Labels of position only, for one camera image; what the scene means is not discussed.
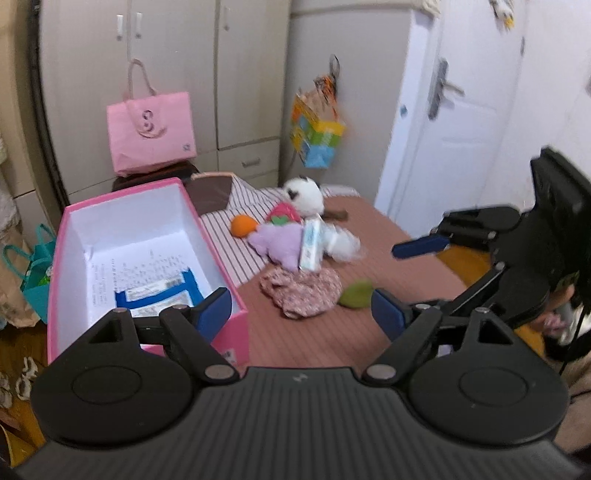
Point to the white printed paper sheet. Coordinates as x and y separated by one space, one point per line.
138 267

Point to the beige cabinet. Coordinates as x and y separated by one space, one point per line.
23 138

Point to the purple plush toy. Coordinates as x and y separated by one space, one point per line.
277 242

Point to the pink cardboard box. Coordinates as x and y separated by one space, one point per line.
233 339

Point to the brown paper bag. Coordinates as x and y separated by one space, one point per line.
11 295

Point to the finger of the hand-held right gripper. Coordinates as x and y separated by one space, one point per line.
475 286
420 246

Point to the pink plush toy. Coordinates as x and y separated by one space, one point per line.
282 212

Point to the white door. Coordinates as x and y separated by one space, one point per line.
466 134

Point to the white plush cat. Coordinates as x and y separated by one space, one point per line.
307 194

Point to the brown pillow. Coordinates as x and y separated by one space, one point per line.
210 194

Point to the white slipper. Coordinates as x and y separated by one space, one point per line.
27 378

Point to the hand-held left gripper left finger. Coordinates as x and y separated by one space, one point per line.
217 307

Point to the beige wardrobe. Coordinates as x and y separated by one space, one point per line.
184 55

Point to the white fluffy toy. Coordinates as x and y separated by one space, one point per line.
341 244

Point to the grey cabinet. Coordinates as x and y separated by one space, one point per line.
369 92

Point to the orange soft toy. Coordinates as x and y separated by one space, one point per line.
244 226

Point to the person's clothing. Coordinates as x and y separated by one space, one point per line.
579 392

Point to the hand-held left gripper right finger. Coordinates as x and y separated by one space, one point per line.
385 314

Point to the colourful hanging gift bag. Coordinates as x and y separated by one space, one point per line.
318 138

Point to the pink tote bag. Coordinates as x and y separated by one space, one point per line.
147 134

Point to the hanging door ornament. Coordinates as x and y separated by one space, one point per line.
502 14

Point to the green soft toy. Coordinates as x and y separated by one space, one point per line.
355 295

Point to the black bag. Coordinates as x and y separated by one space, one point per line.
138 180

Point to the teal paper bag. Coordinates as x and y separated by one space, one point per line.
39 277

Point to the blue and white packet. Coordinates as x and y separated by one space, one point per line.
157 295

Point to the striped bed sheet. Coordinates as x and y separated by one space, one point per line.
231 258

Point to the floral fabric pouch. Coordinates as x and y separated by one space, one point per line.
300 290

